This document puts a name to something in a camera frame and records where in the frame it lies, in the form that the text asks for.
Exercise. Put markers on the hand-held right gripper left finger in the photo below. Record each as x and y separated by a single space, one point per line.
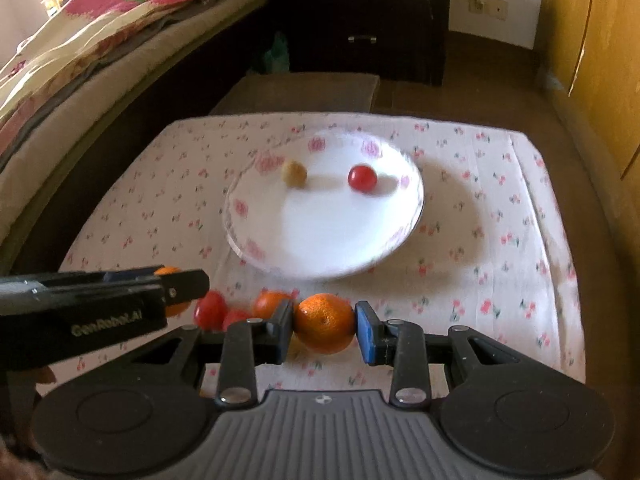
282 332

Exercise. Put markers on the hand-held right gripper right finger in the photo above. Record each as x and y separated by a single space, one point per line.
367 332

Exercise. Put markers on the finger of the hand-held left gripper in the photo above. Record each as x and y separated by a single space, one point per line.
132 274
187 286

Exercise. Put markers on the orange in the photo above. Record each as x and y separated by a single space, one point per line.
325 327
176 309
267 303

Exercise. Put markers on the red cherry tomato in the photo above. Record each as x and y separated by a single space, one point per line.
235 318
362 178
210 310

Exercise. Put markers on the white floral plate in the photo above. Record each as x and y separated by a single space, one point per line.
325 230

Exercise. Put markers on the tan longan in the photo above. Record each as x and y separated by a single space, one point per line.
295 173

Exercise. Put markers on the floral tablecloth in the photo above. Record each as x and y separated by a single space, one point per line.
500 260

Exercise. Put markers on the brown ottoman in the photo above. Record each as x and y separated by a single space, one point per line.
300 92

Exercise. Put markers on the floral blanket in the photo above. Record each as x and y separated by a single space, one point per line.
75 35

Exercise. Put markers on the green bag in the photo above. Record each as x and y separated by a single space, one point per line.
281 52

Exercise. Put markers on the dark wooden nightstand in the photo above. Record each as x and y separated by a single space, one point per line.
400 20

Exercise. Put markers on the wooden wardrobe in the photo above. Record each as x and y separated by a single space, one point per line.
595 60

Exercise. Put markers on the wall socket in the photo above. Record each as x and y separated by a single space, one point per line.
487 6

